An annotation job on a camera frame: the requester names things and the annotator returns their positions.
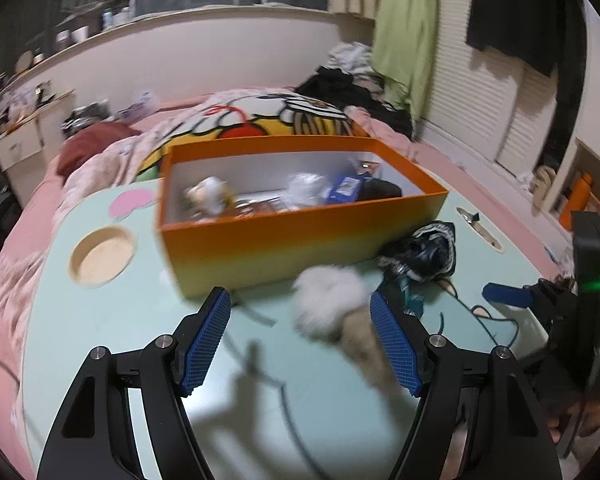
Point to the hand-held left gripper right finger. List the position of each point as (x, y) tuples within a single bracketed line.
[(395, 350)]

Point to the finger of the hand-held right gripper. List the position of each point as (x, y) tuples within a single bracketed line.
[(505, 295)]

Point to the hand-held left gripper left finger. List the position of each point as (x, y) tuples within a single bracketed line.
[(207, 340)]

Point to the fluffy brown white toy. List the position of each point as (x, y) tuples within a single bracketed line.
[(330, 305)]

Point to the orange cardboard box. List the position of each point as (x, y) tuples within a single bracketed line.
[(280, 240)]

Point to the blue rectangular tin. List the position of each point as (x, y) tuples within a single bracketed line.
[(344, 189)]

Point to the mint green cartoon desktop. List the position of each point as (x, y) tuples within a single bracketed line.
[(130, 320)]

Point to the green drink can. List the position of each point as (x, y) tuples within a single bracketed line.
[(410, 297)]

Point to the black shiny pouch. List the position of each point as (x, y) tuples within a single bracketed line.
[(425, 250)]

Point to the orange bottle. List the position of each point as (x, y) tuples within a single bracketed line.
[(576, 200)]

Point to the pink bed sheet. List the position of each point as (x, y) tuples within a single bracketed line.
[(490, 180)]

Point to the brown snack packet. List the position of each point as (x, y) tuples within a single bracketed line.
[(257, 207)]

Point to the white yellow plush figure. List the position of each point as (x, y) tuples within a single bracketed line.
[(207, 197)]

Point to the white open shelf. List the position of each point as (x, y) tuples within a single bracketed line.
[(580, 160)]

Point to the bubble wrap packet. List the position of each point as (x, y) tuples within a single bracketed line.
[(305, 187)]

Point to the white louvered closet doors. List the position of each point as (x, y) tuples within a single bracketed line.
[(480, 100)]

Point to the dark red cushion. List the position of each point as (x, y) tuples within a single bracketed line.
[(95, 145)]

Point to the cartoon print pillow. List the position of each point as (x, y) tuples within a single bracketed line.
[(260, 120)]

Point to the black clothes pile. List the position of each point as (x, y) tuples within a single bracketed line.
[(350, 95)]

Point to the white drawer unit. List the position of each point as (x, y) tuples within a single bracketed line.
[(25, 135)]

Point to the green hanging garment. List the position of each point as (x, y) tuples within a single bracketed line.
[(405, 35)]

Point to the black hanging garment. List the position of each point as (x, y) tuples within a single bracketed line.
[(525, 15)]

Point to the white clothes pile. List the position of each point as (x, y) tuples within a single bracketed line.
[(350, 57)]

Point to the white cup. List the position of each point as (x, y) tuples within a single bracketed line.
[(80, 34)]

